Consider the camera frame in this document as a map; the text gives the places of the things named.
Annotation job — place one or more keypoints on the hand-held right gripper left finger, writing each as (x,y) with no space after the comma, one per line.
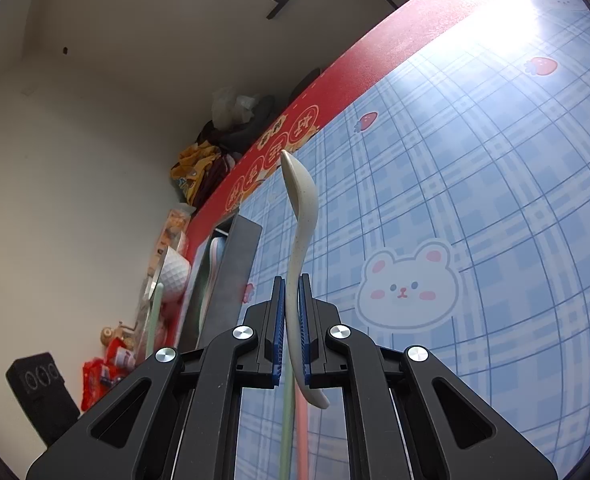
(276,330)

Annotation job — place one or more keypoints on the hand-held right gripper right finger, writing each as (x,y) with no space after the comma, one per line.
(305,330)

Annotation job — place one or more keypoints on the metal utensil tray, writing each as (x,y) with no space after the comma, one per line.
(235,270)

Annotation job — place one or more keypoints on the beige spoon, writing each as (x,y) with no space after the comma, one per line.
(302,220)

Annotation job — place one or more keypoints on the green chopstick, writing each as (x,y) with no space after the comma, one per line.
(286,435)
(154,320)

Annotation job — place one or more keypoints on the red snack packet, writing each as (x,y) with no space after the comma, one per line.
(97,380)

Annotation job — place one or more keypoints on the small brown figurine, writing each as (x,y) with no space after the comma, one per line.
(109,333)

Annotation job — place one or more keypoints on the pink chopstick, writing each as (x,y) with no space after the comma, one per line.
(302,440)

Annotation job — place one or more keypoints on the white dimpled bowl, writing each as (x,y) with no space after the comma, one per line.
(175,275)

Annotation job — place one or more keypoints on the orange snack packet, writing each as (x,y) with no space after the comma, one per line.
(175,225)

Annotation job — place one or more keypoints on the dark maroon cloth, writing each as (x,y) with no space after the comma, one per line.
(220,175)

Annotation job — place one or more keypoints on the yellow bag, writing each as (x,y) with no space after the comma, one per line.
(192,170)

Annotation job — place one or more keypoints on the blue plaid tablecloth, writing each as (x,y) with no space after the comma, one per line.
(475,210)

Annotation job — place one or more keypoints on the clear plastic bag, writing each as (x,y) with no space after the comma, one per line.
(232,107)

